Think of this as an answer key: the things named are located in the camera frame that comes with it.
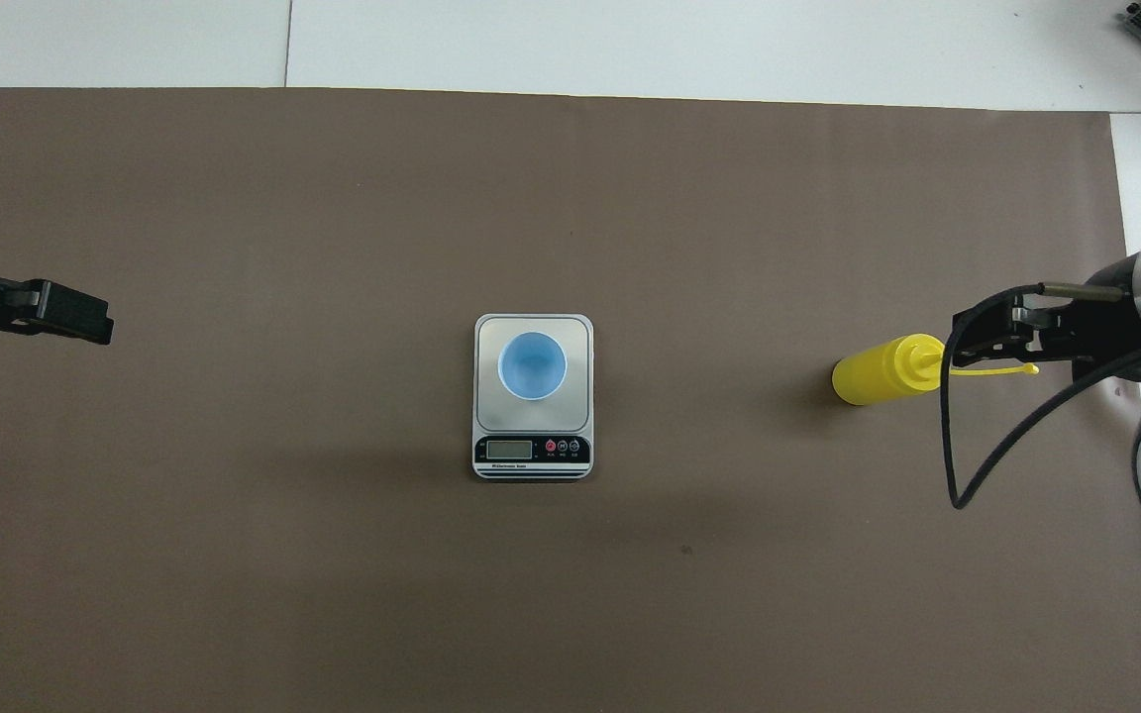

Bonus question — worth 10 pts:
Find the silver digital kitchen scale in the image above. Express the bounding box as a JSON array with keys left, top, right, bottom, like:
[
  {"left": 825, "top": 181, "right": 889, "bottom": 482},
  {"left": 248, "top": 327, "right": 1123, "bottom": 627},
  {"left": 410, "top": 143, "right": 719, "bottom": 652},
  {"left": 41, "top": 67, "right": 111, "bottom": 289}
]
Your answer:
[{"left": 472, "top": 313, "right": 595, "bottom": 482}]

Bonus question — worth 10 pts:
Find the brown table mat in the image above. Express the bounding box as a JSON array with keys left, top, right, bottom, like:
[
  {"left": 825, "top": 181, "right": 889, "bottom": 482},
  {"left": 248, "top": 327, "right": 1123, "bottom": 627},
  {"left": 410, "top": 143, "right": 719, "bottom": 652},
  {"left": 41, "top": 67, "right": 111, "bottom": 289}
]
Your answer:
[{"left": 0, "top": 87, "right": 1141, "bottom": 713}]

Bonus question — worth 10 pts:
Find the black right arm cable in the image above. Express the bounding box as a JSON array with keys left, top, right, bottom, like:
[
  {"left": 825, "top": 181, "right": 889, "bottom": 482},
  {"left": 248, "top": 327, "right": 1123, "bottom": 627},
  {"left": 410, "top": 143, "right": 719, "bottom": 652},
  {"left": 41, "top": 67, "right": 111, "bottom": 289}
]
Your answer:
[{"left": 941, "top": 284, "right": 1141, "bottom": 510}]

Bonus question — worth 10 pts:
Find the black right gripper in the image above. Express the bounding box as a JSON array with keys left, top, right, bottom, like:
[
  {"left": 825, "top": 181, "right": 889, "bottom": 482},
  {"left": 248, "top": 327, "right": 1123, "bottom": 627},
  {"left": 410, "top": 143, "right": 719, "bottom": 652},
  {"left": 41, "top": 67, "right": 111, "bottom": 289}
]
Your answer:
[{"left": 952, "top": 255, "right": 1141, "bottom": 382}]

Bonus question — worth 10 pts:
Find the light blue plastic cup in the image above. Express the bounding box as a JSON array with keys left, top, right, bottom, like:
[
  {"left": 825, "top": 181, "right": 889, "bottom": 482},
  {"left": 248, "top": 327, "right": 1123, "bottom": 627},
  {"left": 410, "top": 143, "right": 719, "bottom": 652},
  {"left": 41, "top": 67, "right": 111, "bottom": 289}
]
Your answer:
[{"left": 497, "top": 332, "right": 569, "bottom": 402}]

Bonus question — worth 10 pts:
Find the yellow squeeze bottle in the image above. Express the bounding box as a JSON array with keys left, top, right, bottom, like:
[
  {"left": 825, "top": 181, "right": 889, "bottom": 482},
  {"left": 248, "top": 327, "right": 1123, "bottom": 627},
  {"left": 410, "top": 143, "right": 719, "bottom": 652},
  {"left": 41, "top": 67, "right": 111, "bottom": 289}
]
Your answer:
[{"left": 832, "top": 334, "right": 1040, "bottom": 406}]

